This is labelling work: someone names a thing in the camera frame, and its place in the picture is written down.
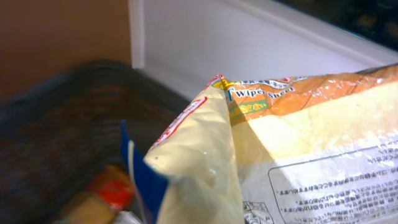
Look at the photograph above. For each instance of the orange spaghetti packet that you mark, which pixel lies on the orange spaghetti packet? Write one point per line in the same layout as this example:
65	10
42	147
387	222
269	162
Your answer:
101	200

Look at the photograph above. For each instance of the yellow wiper sheet pack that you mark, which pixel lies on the yellow wiper sheet pack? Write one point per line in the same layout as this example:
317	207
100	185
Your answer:
315	149

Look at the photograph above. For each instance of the white shelf board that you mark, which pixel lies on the white shelf board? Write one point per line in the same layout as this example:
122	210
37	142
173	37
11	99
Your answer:
183	44

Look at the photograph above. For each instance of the dark grey plastic basket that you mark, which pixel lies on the dark grey plastic basket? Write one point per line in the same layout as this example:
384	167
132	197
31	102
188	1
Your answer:
57	137

